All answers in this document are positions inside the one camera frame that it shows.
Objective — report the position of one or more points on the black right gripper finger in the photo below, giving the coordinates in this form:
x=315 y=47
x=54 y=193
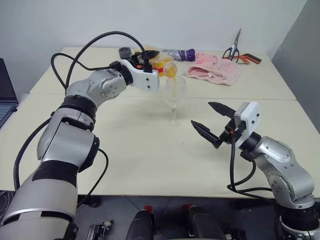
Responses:
x=223 y=110
x=206 y=132

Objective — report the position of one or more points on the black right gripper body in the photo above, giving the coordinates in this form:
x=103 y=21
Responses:
x=230 y=132

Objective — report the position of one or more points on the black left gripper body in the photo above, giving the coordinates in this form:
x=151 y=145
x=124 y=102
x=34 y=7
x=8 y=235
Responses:
x=137 y=58

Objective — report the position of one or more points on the clear bottle with orange drink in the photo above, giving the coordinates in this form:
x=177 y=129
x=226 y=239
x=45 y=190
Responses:
x=170 y=71

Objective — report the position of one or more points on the clear wine glass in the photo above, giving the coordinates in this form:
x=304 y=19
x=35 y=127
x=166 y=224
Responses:
x=175 y=100

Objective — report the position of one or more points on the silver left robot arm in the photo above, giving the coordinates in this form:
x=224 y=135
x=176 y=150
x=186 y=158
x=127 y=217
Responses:
x=75 y=140

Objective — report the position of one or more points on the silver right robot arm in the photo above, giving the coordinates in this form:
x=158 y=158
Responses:
x=287 y=160

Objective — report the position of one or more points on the black round container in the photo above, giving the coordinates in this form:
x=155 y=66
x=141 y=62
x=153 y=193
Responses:
x=125 y=53

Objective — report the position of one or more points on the pink towel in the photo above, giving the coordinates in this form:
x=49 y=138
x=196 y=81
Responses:
x=217 y=70

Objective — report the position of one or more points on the orange black hand tool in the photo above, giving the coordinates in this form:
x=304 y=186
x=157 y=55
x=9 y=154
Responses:
x=252 y=58

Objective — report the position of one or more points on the dark rounded shape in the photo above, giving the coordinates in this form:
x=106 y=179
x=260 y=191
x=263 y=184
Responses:
x=205 y=225
x=141 y=225

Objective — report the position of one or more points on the dark laptop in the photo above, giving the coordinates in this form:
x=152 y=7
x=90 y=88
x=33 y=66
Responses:
x=6 y=87

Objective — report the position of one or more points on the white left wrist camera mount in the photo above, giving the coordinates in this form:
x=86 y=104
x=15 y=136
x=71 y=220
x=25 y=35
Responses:
x=145 y=80

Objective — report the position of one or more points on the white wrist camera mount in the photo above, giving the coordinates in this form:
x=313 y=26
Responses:
x=251 y=115
x=145 y=80

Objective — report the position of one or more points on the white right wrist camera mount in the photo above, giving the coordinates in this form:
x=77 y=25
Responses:
x=251 y=115

